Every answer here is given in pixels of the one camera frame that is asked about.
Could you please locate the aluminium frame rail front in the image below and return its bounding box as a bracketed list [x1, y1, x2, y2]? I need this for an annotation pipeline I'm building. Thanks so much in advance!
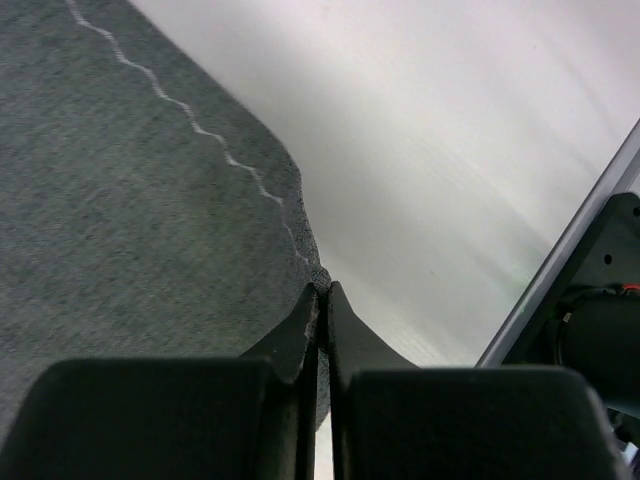
[477, 125, 639, 367]

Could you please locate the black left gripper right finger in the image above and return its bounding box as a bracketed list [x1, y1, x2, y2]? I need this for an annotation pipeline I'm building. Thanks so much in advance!
[326, 283, 630, 479]

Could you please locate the grey cloth napkin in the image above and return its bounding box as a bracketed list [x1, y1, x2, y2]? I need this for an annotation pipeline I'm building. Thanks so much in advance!
[1, 1, 331, 429]

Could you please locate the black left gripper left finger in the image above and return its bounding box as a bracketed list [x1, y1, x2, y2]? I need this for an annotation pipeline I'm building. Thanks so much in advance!
[1, 286, 319, 479]

